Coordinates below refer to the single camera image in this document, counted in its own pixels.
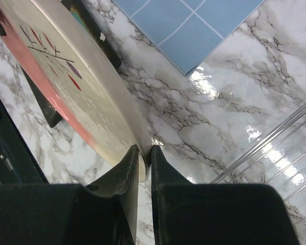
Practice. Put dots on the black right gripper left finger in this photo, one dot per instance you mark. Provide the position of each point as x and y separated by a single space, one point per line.
103 212

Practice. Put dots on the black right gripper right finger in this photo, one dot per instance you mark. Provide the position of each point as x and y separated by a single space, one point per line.
187 213

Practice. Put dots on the beige floral round plate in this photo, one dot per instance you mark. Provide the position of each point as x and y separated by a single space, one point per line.
76 77

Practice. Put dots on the blue grid placemat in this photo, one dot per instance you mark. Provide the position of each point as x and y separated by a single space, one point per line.
186 32

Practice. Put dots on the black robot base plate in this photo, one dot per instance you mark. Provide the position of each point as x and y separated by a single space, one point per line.
17 163

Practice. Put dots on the wire dish rack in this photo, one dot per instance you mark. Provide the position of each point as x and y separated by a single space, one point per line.
277 159

